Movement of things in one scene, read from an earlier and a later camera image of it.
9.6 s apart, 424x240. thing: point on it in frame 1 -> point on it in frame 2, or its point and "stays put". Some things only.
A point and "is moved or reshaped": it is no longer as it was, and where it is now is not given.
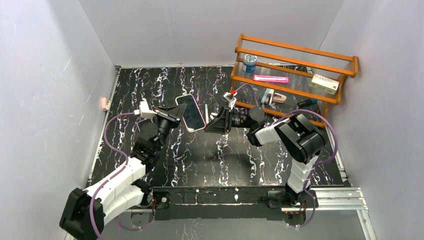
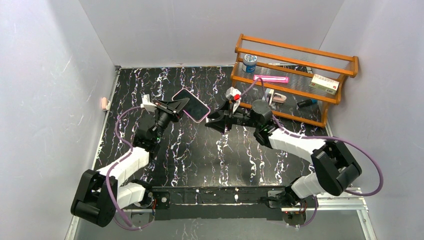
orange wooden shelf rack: (280, 78) stays put
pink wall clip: (104, 101) stays put
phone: (192, 116) is moved or reshaped
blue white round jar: (249, 62) stays put
